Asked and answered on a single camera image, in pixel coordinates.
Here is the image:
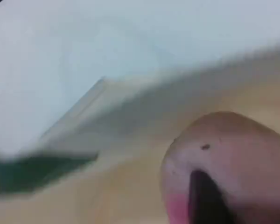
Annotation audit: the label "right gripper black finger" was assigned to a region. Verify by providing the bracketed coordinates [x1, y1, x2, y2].
[187, 169, 240, 224]

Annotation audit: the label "pink peach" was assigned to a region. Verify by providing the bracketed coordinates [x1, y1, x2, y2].
[160, 111, 280, 224]

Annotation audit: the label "white canvas bag green handles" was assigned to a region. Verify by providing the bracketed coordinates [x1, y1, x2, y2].
[0, 39, 280, 224]

